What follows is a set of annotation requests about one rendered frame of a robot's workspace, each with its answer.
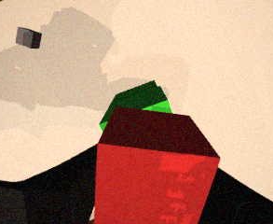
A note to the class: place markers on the green block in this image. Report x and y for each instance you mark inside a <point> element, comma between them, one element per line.
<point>125,94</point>
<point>154,100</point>

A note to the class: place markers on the red block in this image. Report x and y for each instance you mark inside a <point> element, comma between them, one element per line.
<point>152,168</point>

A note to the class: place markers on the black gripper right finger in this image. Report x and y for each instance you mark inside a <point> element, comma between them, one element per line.
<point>232,202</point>

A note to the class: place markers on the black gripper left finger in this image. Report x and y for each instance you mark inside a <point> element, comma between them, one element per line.
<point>64,194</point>

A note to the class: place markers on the dark grey cube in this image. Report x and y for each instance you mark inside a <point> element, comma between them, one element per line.
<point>28,38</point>

